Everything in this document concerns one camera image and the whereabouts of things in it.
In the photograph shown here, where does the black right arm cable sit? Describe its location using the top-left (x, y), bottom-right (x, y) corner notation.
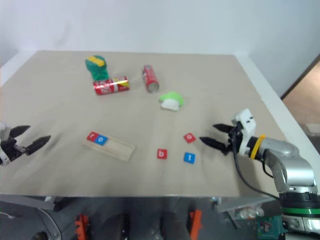
top-left (232, 131), bottom-right (281, 201)

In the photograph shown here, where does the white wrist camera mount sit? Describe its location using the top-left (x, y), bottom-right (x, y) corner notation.
top-left (0, 121), bottom-right (12, 167)
top-left (231, 108), bottom-right (257, 157)

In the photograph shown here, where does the green box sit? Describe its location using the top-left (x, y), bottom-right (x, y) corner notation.
top-left (255, 215), bottom-right (284, 238)

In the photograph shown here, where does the red letter o block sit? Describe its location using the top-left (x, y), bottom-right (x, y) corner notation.
top-left (183, 132), bottom-right (197, 144)

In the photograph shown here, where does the beige table cloth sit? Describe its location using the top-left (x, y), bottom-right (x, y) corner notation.
top-left (0, 50), bottom-right (288, 199)

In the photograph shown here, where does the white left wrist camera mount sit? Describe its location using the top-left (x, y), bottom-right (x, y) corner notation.
top-left (0, 121), bottom-right (12, 167)

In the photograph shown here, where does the green can with yellow band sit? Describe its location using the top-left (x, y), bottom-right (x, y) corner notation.
top-left (84, 54), bottom-right (110, 82)

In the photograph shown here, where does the red and silver can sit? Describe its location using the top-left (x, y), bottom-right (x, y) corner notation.
top-left (141, 64), bottom-right (160, 94)

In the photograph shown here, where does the wooden letter tray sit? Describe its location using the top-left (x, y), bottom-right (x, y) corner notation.
top-left (81, 134), bottom-right (137, 163)

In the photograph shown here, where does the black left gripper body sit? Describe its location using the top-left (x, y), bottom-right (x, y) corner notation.
top-left (0, 138), bottom-right (27, 163)

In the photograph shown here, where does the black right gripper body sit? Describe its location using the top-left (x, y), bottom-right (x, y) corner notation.
top-left (225, 124), bottom-right (245, 156)

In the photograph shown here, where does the green and white mushroom toy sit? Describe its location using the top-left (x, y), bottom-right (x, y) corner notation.
top-left (158, 91), bottom-right (185, 112)

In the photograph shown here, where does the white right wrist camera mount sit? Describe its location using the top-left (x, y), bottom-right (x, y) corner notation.
top-left (231, 108), bottom-right (257, 157)

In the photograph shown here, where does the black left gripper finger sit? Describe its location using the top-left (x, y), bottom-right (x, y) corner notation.
top-left (24, 135), bottom-right (52, 156)
top-left (9, 125), bottom-right (32, 138)

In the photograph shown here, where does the blue letter tile t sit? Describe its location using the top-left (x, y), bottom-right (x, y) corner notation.
top-left (183, 152), bottom-right (197, 165)

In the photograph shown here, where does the red can with yellow stripe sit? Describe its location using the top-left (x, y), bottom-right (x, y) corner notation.
top-left (92, 75), bottom-right (131, 97)

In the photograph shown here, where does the grey metal table frame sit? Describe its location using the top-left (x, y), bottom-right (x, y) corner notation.
top-left (0, 193), bottom-right (65, 213)

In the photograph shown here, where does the yellow wrist strap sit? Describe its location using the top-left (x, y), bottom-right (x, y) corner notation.
top-left (249, 134), bottom-right (267, 160)

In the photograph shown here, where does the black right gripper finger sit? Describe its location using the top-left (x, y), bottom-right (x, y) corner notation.
top-left (198, 136), bottom-right (230, 154)
top-left (212, 123), bottom-right (236, 134)

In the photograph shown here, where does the orange clamp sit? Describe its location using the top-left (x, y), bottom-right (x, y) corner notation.
top-left (74, 213), bottom-right (90, 238)
top-left (188, 209), bottom-right (203, 238)

